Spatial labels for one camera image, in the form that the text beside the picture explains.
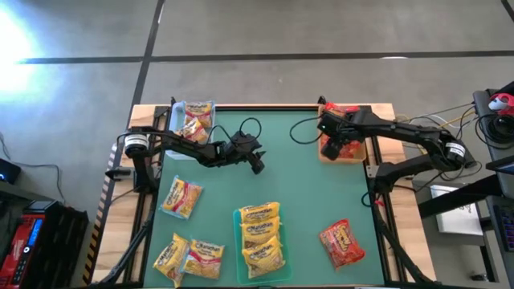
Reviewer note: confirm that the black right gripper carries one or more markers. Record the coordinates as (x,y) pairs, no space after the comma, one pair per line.
(355,126)

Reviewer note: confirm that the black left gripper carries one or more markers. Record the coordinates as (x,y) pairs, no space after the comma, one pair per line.
(223,154)

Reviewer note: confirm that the yellow Maruchan noodle packet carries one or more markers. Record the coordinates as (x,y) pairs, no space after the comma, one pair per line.
(259,212)
(170,261)
(260,233)
(263,259)

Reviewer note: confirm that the blue-edged beef noodle packet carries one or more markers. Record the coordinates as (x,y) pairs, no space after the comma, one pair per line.
(198,112)
(205,259)
(194,131)
(180,196)

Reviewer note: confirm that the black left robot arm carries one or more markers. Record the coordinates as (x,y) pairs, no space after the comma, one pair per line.
(188,147)

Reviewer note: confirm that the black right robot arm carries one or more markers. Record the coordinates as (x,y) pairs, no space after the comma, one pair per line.
(401,128)

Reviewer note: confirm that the tan wooden bin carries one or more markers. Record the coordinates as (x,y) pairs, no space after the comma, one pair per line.
(345,161)

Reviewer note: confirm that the green table mat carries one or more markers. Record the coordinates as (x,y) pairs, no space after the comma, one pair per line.
(297,188)

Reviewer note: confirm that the light blue plastic bin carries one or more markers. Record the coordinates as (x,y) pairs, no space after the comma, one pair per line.
(176,120)

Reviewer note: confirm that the green plastic bin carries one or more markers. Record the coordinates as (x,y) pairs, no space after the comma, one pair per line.
(265,281)

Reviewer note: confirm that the white paper sheet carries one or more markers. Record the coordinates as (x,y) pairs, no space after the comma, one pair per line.
(458,212)

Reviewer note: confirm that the red white object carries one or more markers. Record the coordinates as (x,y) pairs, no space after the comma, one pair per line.
(500,103)

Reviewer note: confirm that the black desk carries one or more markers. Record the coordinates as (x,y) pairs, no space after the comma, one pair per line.
(502,188)

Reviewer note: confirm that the yellow black hazard strip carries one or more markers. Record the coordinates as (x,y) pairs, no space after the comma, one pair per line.
(93,249)

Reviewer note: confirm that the black keyboard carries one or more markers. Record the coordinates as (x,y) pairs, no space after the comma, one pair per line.
(506,226)

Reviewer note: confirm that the black crate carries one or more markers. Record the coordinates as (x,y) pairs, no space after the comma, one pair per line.
(64,241)

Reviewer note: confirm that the small black device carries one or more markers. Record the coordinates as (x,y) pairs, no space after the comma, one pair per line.
(8,172)

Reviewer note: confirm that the red device with screen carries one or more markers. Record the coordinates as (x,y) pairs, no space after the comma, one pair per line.
(16,249)

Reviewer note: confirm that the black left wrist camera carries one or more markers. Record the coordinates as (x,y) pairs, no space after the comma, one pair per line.
(244,140)

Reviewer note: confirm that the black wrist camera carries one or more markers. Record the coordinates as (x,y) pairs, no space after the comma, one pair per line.
(329,123)
(244,140)

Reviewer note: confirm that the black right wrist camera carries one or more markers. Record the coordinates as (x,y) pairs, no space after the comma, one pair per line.
(329,123)

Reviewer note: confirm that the black metal table frame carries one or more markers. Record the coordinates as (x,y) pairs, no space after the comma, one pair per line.
(261,107)

